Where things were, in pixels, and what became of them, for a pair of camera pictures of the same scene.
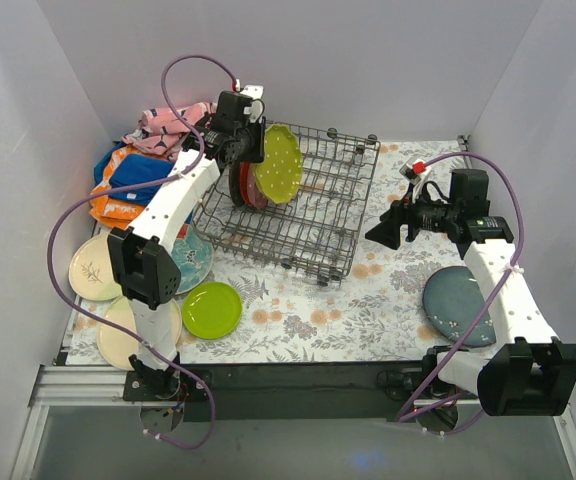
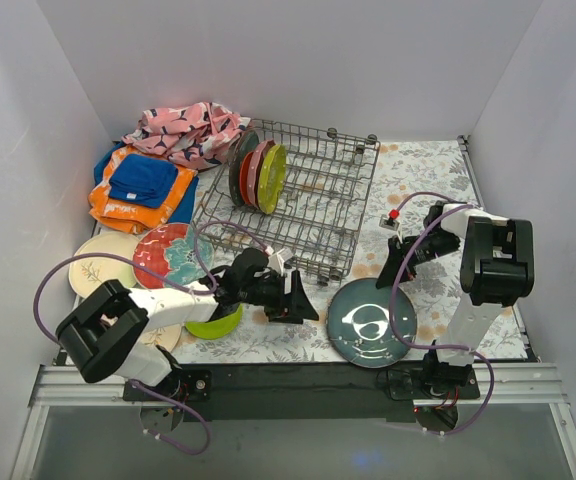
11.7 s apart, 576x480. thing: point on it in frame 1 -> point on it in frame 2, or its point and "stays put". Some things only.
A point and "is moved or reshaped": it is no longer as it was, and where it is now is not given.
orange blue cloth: x=123 y=166 stays put
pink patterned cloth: x=161 y=130 stays put
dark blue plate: x=453 y=300 -> x=359 y=323
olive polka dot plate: x=279 y=177 is moved or reshaped
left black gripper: x=250 y=147 -> x=288 y=298
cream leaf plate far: x=91 y=274 stays put
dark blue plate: x=234 y=183 stays put
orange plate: x=244 y=172 stays put
